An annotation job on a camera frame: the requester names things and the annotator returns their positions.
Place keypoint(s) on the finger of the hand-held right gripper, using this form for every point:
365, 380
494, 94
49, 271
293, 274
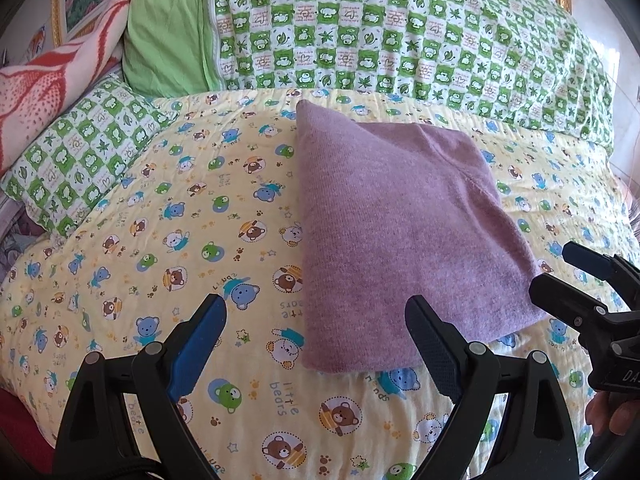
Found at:
585, 260
555, 295

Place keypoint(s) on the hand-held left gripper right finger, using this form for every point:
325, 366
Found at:
435, 350

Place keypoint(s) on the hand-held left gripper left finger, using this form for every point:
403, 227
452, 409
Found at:
197, 350

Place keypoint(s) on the purple knit sweater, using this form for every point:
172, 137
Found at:
390, 220

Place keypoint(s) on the person's right hand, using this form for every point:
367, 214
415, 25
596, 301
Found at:
615, 412

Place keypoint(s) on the yellow bear print blanket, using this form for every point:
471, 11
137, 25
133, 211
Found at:
150, 240

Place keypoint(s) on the dark red cloth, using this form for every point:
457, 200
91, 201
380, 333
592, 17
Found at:
20, 425

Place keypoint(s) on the grey floral cloth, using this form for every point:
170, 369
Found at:
15, 240

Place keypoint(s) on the green checked pillow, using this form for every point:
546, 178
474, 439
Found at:
85, 150

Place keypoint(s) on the green checked quilt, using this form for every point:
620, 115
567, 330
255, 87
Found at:
400, 25

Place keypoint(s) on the red and white blanket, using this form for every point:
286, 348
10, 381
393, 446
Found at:
45, 85

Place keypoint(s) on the plain green pillow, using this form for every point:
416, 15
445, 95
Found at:
165, 35

